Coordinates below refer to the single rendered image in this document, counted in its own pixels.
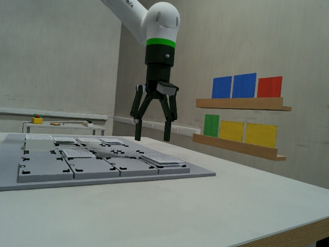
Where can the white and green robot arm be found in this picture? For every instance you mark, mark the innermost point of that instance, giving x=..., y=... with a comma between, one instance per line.
x=155, y=29

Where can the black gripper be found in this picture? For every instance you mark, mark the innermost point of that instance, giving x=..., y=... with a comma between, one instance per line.
x=155, y=72

